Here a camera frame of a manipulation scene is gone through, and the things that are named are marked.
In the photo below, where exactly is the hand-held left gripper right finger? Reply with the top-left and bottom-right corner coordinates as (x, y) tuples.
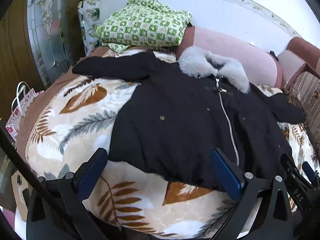
(211, 148), (293, 240)

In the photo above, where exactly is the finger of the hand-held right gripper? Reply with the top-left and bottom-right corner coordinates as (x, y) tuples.
(301, 161), (317, 191)
(279, 153), (307, 212)

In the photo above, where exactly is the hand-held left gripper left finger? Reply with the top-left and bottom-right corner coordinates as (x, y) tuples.
(37, 148), (108, 240)

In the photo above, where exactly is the black coat with fur collar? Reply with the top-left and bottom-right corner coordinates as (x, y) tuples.
(72, 45), (307, 193)

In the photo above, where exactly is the leaf print fleece blanket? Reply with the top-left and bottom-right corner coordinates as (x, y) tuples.
(15, 46), (320, 240)

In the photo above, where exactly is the black pole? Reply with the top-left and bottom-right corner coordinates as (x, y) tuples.
(0, 124), (67, 240)

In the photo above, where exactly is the striped floral cushion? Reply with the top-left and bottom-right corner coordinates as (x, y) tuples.
(284, 70), (320, 157)

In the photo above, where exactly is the floral paper gift bag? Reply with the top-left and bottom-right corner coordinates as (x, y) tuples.
(5, 81), (45, 140)

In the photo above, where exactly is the pink cushion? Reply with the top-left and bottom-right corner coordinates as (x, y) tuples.
(277, 37), (320, 88)

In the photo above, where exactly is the pink bolster pillow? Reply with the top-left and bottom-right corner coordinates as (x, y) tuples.
(175, 25), (283, 88)

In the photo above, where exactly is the patterned glass door panel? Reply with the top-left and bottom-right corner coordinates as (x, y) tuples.
(26, 0), (77, 90)

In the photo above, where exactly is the floral print pillow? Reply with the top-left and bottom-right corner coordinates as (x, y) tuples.
(77, 0), (103, 55)

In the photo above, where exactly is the green checked knitted blanket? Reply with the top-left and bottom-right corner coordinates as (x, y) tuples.
(96, 0), (192, 54)

